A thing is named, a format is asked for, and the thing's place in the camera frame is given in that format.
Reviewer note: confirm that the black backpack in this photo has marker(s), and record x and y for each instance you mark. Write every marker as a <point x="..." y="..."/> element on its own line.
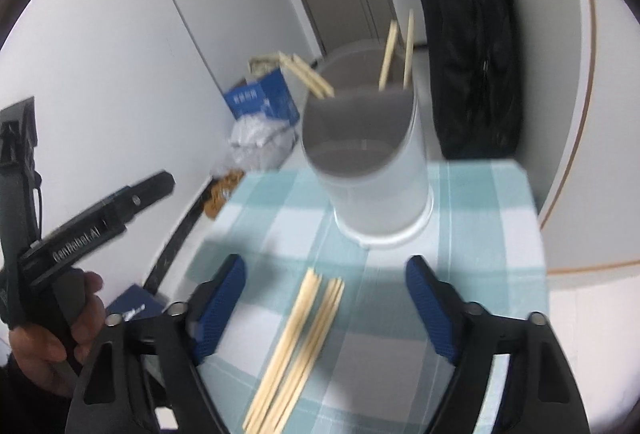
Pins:
<point x="476" y="77"/>

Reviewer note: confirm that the left hand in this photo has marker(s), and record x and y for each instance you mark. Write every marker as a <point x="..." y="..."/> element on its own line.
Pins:
<point x="41" y="355"/>

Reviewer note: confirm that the navy jordan shoe box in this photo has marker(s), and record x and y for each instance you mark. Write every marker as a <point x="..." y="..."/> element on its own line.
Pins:
<point x="136" y="303"/>

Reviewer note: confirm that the grey plastic parcel bag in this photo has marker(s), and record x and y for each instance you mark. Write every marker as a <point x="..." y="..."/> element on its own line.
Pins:
<point x="259" y="143"/>

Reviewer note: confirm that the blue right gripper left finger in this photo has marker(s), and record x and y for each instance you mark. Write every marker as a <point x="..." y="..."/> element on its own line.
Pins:
<point x="213" y="303"/>

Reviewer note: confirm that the teal checkered tablecloth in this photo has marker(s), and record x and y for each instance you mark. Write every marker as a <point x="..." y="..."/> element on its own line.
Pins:
<point x="377" y="371"/>

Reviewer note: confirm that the beige tote bag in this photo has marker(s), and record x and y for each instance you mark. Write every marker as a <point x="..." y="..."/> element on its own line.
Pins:
<point x="262" y="65"/>

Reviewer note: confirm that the blue cardboard box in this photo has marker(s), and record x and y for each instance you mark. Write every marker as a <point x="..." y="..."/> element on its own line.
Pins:
<point x="268" y="94"/>

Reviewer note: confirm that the brown suede shoes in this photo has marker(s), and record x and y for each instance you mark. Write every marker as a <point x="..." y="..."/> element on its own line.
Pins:
<point x="221" y="192"/>

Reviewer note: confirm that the white utensil holder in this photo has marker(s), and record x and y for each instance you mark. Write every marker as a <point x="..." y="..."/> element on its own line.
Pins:
<point x="366" y="147"/>

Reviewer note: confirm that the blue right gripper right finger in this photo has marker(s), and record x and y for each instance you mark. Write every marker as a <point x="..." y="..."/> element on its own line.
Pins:
<point x="439" y="307"/>

